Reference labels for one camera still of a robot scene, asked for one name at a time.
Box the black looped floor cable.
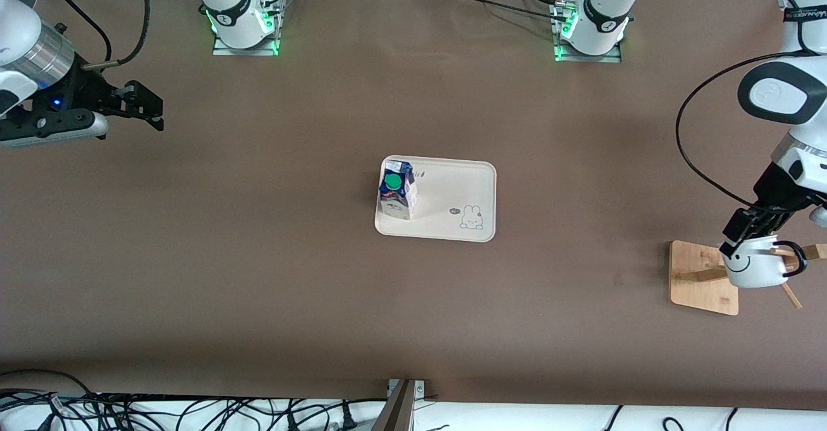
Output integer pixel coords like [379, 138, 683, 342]
[0, 368, 99, 412]

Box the cream rabbit print tray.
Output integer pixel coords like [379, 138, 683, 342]
[375, 155, 497, 243]

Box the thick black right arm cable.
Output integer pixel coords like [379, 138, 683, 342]
[84, 0, 151, 71]

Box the thin black table cable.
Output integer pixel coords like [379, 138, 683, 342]
[460, 0, 571, 22]

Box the wooden cup stand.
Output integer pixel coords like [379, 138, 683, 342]
[669, 240, 827, 317]

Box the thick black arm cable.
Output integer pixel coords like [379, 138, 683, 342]
[675, 54, 827, 209]
[84, 0, 151, 71]

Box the blue white milk carton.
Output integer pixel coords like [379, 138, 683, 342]
[378, 160, 418, 220]

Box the white smiley face cup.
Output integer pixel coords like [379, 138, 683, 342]
[718, 232, 808, 289]

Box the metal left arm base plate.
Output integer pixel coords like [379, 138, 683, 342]
[552, 1, 623, 63]

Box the grey aluminium profile beam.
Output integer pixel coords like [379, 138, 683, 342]
[372, 379, 417, 431]

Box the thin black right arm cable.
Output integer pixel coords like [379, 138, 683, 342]
[54, 0, 112, 65]

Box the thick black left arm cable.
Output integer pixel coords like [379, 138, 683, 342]
[675, 54, 827, 209]

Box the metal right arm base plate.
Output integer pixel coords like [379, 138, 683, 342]
[212, 5, 281, 57]

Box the silver metal corner bracket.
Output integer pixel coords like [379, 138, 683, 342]
[388, 379, 426, 401]

